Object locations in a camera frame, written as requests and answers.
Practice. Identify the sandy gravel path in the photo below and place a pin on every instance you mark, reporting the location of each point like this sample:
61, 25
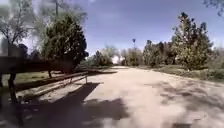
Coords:
140, 96

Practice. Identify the row of trees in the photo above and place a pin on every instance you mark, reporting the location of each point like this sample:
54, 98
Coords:
150, 55

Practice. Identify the dark green conifer tree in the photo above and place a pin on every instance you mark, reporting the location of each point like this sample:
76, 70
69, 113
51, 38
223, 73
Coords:
65, 40

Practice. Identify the bare branched tree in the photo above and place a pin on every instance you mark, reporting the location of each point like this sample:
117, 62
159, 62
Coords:
11, 26

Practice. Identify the bushy green tree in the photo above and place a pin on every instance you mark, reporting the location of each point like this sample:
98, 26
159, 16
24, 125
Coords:
191, 43

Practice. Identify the lamp pole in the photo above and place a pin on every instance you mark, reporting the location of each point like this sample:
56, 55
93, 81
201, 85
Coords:
134, 40

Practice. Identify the tall thin-leaved tree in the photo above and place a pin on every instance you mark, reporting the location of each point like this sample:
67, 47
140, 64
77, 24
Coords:
56, 8

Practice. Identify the dark bushes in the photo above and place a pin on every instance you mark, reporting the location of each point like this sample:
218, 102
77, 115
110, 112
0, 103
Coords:
23, 50

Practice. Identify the grass verge with low plants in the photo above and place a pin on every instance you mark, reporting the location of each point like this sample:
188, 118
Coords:
200, 74

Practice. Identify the grass strip with bare patches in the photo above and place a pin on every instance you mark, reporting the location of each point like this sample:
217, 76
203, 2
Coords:
30, 77

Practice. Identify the white building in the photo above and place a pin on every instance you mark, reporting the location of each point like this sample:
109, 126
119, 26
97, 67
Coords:
116, 60

